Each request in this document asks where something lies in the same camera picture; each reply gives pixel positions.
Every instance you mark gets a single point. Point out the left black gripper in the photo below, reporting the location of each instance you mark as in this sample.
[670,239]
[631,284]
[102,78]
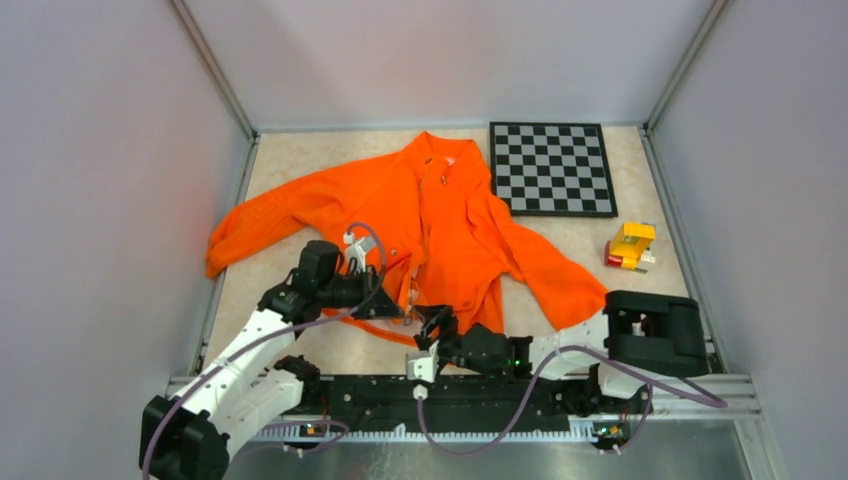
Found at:
[374,301]

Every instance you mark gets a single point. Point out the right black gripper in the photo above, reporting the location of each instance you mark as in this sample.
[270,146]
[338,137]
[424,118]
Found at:
[433,316]

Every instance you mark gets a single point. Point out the orange zip jacket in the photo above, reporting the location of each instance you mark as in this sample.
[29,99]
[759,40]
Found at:
[447,239]

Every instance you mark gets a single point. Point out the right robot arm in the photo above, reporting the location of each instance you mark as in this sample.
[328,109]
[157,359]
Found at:
[632,341]

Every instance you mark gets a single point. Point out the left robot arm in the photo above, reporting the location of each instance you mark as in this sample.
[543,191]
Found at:
[196,432]

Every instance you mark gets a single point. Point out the black white checkerboard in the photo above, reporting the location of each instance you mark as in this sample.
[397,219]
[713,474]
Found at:
[551,169]

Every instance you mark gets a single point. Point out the yellow red toy blocks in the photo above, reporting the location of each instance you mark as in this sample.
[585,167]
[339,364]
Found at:
[630,248]

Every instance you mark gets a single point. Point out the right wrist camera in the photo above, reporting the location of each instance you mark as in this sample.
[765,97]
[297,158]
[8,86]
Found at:
[421,371]

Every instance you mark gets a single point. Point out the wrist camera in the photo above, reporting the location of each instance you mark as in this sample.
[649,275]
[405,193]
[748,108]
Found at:
[356,250]
[421,371]

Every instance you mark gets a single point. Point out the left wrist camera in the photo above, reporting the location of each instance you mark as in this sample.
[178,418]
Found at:
[356,250]

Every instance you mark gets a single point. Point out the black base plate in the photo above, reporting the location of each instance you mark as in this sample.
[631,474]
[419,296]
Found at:
[459,404]

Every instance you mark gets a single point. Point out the aluminium front rail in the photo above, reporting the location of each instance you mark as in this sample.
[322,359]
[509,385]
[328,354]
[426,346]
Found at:
[676,401]

